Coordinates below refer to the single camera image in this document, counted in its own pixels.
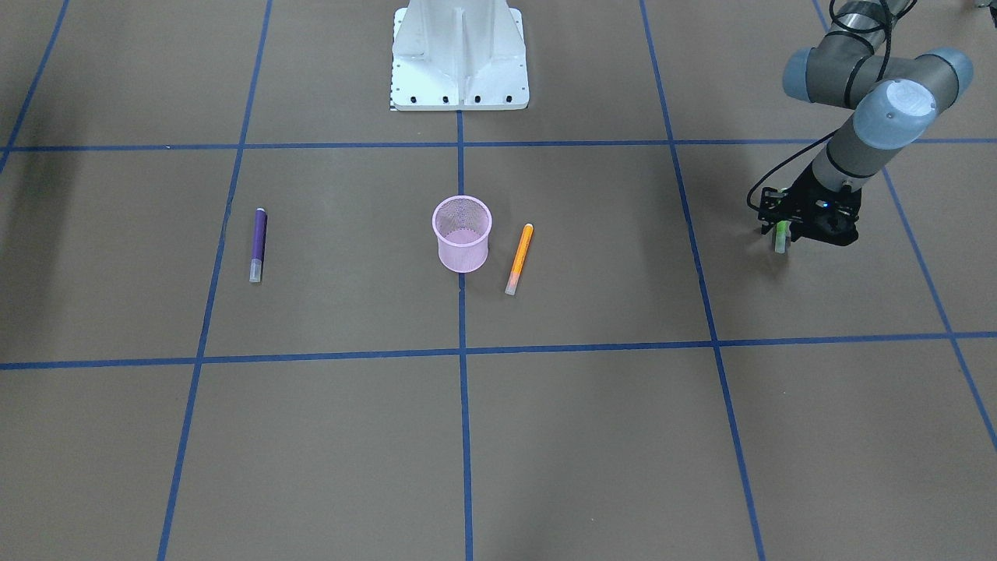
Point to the green highlighter pen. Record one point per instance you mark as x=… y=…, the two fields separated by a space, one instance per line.
x=782 y=237

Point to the white camera stand pillar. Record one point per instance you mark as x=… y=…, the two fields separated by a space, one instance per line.
x=459 y=56

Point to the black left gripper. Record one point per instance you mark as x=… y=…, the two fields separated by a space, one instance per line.
x=803 y=199

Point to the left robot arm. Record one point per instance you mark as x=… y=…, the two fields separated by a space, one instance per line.
x=893 y=101

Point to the orange highlighter pen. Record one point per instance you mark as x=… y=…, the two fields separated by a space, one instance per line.
x=519 y=259

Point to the purple marker pen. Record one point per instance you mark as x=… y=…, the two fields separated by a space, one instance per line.
x=256 y=263

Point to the pink mesh pen holder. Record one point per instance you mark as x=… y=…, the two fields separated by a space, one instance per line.
x=461 y=226

